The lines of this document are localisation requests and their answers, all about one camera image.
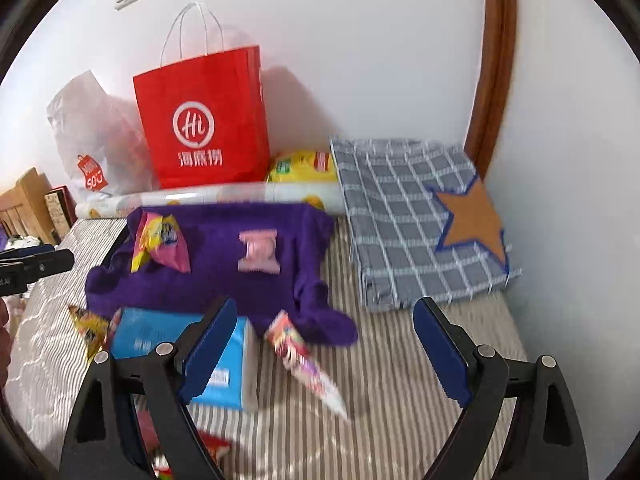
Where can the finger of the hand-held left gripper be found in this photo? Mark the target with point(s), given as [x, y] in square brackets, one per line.
[37, 267]
[32, 249]

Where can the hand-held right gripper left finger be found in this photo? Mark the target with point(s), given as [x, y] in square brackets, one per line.
[210, 350]

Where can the pink snack packet with dog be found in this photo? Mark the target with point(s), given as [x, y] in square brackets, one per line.
[145, 425]

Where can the patterned picture frame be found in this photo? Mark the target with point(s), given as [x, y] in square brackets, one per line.
[57, 212]

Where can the yellow snack packet dark print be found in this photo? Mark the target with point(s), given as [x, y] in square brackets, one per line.
[87, 327]

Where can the small pink snack packet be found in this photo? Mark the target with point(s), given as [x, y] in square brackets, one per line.
[257, 250]

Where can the white plastic shopping bag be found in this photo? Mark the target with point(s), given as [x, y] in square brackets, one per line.
[95, 135]

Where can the pink striped snack packet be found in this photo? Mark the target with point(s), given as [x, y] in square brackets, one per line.
[295, 355]

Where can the red snack packet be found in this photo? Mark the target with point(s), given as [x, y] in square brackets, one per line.
[217, 447]

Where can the wooden headboard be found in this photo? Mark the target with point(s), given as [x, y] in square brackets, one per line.
[20, 205]

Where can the brown wooden door frame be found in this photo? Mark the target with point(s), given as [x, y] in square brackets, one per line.
[495, 60]

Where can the printed paper roll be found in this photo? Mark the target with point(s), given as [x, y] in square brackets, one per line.
[225, 195]

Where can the pink and yellow snack packet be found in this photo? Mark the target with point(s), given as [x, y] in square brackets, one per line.
[160, 242]

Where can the purple towel-lined tray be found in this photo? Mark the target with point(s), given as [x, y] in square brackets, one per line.
[225, 270]

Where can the yellow packet with green label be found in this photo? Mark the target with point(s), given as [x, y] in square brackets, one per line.
[305, 165]

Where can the striped quilted mattress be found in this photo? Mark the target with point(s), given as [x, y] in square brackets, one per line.
[400, 410]

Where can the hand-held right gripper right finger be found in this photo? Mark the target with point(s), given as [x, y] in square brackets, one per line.
[442, 350]

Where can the red paper shopping bag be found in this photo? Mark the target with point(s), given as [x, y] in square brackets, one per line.
[200, 125]

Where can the folded checked cloth with star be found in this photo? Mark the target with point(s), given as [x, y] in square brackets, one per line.
[400, 220]

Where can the blue tissue pack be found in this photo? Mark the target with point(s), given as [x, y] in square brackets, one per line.
[145, 330]

